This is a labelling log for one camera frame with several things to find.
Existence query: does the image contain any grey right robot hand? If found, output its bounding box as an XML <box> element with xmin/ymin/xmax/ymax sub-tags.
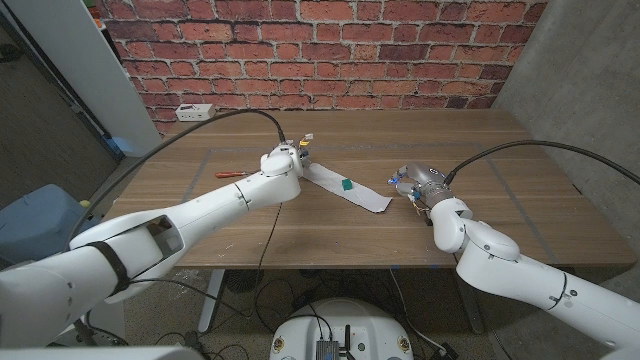
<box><xmin>388</xmin><ymin>162</ymin><xmax>454</xmax><ymax>209</ymax></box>

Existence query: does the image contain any white cloth strip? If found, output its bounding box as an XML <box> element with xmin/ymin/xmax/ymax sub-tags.
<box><xmin>302</xmin><ymin>162</ymin><xmax>394</xmax><ymax>215</ymax></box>

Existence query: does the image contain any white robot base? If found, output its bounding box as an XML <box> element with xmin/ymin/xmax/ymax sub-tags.
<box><xmin>269</xmin><ymin>298</ymin><xmax>414</xmax><ymax>360</ymax></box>

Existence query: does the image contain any printed brick backdrop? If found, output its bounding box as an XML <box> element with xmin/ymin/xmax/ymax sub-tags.
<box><xmin>94</xmin><ymin>0</ymin><xmax>549</xmax><ymax>135</ymax></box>

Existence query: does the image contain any white power strip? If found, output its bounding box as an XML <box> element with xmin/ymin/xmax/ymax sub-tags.
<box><xmin>175</xmin><ymin>103</ymin><xmax>217</xmax><ymax>123</ymax></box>

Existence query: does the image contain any black round floor fan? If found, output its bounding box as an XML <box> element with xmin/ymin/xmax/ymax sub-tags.
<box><xmin>224</xmin><ymin>269</ymin><xmax>264</xmax><ymax>294</ymax></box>

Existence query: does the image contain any white table leg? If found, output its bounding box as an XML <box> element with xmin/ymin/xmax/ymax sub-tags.
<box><xmin>197</xmin><ymin>269</ymin><xmax>226</xmax><ymax>332</ymax></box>

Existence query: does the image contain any grey electronics box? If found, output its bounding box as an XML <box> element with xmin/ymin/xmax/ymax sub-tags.
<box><xmin>315</xmin><ymin>339</ymin><xmax>341</xmax><ymax>360</ymax></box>

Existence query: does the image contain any white board panel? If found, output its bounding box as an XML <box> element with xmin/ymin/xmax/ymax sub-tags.
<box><xmin>4</xmin><ymin>0</ymin><xmax>162</xmax><ymax>158</ymax></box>

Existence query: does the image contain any blue plastic bin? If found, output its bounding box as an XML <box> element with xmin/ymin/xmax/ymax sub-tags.
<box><xmin>0</xmin><ymin>183</ymin><xmax>100</xmax><ymax>266</ymax></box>

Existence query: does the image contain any white robot chest panel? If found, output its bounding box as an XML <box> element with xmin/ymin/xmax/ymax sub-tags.
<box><xmin>0</xmin><ymin>346</ymin><xmax>205</xmax><ymax>360</ymax></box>

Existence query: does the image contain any thin black left wrist cable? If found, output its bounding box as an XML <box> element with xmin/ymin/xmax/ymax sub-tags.
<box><xmin>253</xmin><ymin>202</ymin><xmax>284</xmax><ymax>314</ymax></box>

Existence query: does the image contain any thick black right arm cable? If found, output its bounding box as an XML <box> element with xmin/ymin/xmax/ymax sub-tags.
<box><xmin>444</xmin><ymin>139</ymin><xmax>640</xmax><ymax>187</ymax></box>

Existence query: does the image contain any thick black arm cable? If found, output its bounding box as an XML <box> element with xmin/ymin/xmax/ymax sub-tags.
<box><xmin>444</xmin><ymin>139</ymin><xmax>640</xmax><ymax>187</ymax></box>
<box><xmin>67</xmin><ymin>108</ymin><xmax>287</xmax><ymax>247</ymax></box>

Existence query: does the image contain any white floor cable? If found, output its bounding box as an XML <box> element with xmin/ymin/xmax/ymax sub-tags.
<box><xmin>388</xmin><ymin>269</ymin><xmax>447</xmax><ymax>354</ymax></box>

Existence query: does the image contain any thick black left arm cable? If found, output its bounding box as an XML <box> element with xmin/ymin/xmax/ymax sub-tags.
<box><xmin>67</xmin><ymin>108</ymin><xmax>287</xmax><ymax>247</ymax></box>

